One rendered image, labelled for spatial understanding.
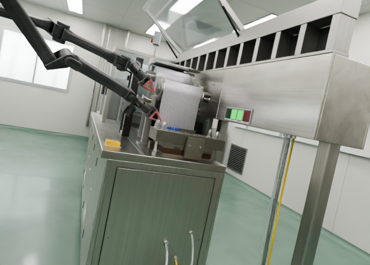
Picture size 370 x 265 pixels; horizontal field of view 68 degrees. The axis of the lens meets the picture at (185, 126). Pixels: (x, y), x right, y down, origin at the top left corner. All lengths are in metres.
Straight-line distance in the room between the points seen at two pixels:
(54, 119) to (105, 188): 5.87
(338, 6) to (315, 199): 0.71
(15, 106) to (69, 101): 1.13
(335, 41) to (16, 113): 6.82
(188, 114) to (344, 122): 0.88
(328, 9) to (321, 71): 0.23
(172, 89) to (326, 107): 0.89
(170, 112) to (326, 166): 0.88
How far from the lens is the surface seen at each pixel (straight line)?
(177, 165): 1.42
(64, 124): 7.18
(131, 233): 1.49
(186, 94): 1.66
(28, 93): 7.22
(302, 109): 1.09
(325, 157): 1.20
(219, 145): 1.56
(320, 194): 1.22
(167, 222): 1.51
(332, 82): 1.07
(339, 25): 1.12
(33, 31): 1.27
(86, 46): 1.68
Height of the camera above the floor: 1.15
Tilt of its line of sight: 3 degrees down
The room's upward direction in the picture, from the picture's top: 12 degrees clockwise
